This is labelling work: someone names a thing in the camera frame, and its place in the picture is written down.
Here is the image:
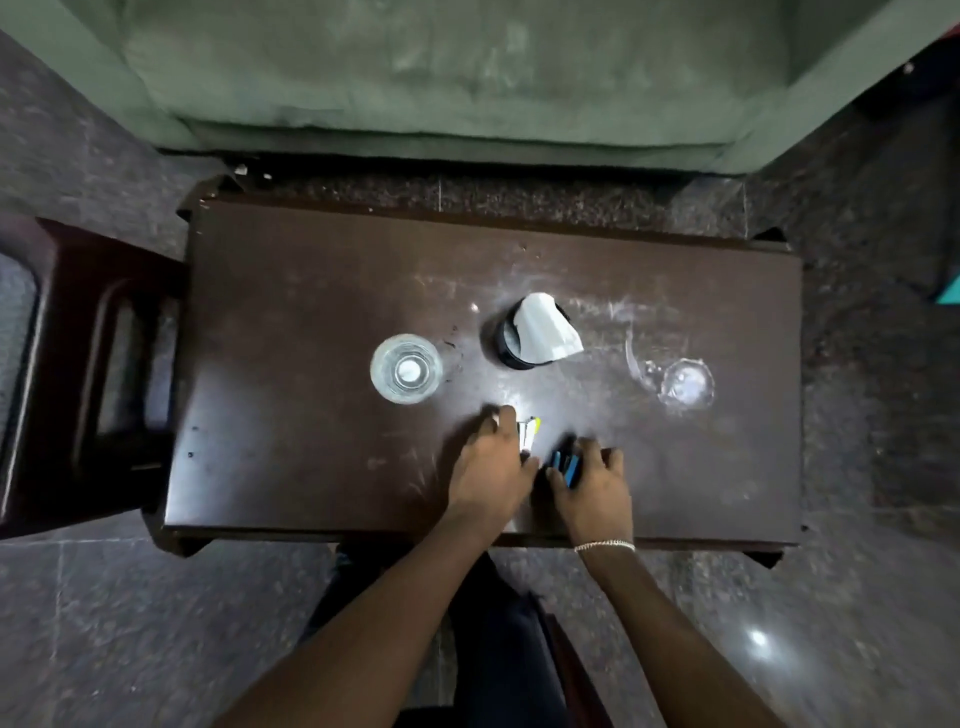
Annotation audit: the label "person's right hand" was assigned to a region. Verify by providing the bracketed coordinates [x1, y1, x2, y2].
[543, 438, 636, 547]

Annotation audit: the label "person's left hand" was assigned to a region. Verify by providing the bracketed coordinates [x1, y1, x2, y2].
[447, 405, 542, 530]

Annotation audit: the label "blue and black small packet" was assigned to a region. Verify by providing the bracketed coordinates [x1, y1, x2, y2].
[549, 448, 585, 491]

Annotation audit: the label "person's right forearm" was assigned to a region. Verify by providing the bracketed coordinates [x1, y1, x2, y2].
[576, 546, 787, 728]

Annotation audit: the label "person's left forearm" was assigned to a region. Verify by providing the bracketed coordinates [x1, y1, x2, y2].
[213, 519, 505, 728]

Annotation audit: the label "black round cup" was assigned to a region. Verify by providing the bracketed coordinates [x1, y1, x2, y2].
[494, 300, 562, 372]

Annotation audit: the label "white paper tissue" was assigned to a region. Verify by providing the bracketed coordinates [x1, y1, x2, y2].
[512, 291, 585, 367]

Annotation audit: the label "tipped clear drinking glass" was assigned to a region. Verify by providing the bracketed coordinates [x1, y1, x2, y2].
[624, 330, 718, 412]

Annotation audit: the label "upright clear drinking glass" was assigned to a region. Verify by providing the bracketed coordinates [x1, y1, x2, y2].
[369, 333, 445, 407]

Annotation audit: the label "person's dark trousers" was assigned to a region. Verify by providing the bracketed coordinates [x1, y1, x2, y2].
[298, 546, 601, 728]

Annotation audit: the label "green fabric sofa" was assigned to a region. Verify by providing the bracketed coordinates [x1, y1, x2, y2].
[56, 0, 948, 175]

